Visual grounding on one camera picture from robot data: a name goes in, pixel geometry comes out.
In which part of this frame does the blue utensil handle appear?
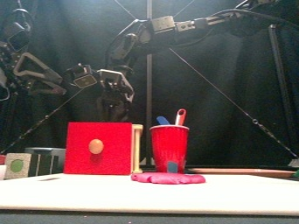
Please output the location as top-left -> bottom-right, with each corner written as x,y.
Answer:
154,115 -> 172,126

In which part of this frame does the light blue bowl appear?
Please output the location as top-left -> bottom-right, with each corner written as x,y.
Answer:
23,146 -> 66,173

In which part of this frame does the red and white utensil handle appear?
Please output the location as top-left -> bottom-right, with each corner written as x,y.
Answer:
173,108 -> 188,127

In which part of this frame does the wooden drawer box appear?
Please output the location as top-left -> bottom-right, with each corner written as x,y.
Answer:
130,123 -> 145,175

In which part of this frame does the red wooden drawer with knob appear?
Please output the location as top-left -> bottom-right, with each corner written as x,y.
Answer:
62,121 -> 134,176

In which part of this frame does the red play dough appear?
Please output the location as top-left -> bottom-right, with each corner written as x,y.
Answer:
129,171 -> 206,186

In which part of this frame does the red plastic cup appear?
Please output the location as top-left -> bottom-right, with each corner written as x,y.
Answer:
148,124 -> 190,174

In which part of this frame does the vertical metal frame pole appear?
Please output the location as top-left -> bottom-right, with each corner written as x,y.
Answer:
144,0 -> 153,168

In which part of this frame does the white cutting board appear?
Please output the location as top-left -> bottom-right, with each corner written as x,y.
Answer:
0,172 -> 299,218

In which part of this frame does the black metal frame post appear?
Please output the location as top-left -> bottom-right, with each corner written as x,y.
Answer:
266,24 -> 299,148

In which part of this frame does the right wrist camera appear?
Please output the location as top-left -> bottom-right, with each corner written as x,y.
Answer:
62,63 -> 98,89

